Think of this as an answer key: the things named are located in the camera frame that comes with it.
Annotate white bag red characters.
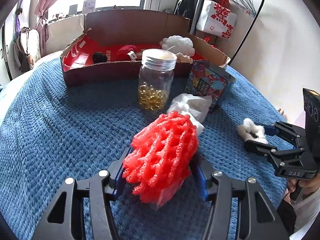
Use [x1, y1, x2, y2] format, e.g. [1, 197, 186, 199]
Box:
[196, 0, 237, 39]

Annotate glass jar with capsules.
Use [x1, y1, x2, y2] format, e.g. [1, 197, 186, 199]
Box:
[138, 49, 177, 111]

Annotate white tissue pack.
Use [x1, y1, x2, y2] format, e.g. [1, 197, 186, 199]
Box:
[167, 93, 212, 135]

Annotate red foam net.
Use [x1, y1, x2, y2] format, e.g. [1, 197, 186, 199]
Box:
[122, 111, 199, 209]

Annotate black camera box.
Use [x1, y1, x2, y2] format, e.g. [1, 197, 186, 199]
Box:
[303, 88, 320, 153]

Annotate black fluffy scrunchie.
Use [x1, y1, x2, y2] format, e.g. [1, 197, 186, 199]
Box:
[92, 52, 108, 64]

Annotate white cotton piece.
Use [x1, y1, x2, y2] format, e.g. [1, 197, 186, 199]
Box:
[237, 118, 268, 144]

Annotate colourful patterned box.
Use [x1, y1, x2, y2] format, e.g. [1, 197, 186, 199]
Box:
[184, 60, 236, 113]

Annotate white mesh bath pouf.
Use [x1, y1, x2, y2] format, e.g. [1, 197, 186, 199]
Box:
[159, 35, 195, 57]

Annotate blue knitted blanket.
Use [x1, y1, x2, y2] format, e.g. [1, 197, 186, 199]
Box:
[1, 59, 286, 239]

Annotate red lined cardboard box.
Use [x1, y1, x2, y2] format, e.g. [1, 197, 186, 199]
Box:
[61, 9, 231, 87]

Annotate red plush item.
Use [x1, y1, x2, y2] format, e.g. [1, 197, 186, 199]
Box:
[114, 45, 137, 61]

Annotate person right hand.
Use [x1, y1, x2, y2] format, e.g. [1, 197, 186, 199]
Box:
[287, 174, 320, 199]

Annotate dark hanging jacket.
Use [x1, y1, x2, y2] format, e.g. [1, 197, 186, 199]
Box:
[174, 0, 201, 34]

